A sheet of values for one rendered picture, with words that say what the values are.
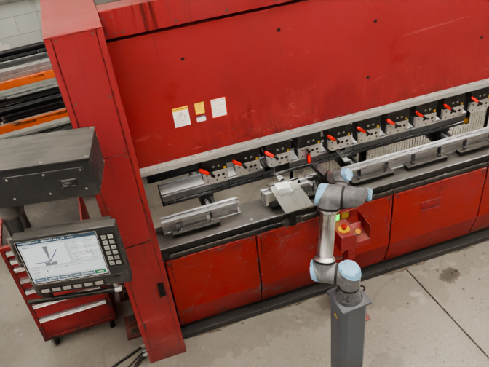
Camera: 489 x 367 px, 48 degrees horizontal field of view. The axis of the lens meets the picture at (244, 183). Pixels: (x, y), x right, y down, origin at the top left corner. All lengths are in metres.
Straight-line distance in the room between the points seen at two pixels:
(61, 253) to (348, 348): 1.68
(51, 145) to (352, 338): 1.93
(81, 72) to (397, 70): 1.81
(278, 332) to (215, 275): 0.65
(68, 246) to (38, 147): 0.46
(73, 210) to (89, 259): 1.09
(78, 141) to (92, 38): 0.45
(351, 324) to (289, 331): 0.86
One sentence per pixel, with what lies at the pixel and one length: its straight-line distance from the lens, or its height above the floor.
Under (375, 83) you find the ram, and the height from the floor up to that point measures 1.57.
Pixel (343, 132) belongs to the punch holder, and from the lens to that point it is 3.43.
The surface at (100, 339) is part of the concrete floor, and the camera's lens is 4.17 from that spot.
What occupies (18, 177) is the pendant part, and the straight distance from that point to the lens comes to 2.38.
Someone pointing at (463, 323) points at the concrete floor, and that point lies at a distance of 4.10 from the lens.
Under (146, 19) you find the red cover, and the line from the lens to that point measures 2.73.
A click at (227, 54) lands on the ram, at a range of 2.91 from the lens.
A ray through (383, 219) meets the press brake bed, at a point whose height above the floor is 0.57.
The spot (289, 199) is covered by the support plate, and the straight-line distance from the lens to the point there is 3.36.
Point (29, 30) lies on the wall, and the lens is 7.13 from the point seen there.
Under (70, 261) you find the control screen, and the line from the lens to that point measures 2.62.
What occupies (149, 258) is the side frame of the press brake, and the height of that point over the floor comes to 0.93.
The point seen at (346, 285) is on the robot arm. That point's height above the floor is 0.92.
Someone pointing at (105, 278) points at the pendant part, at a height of 1.29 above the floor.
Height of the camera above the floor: 3.13
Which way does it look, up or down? 37 degrees down
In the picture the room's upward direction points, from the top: 7 degrees counter-clockwise
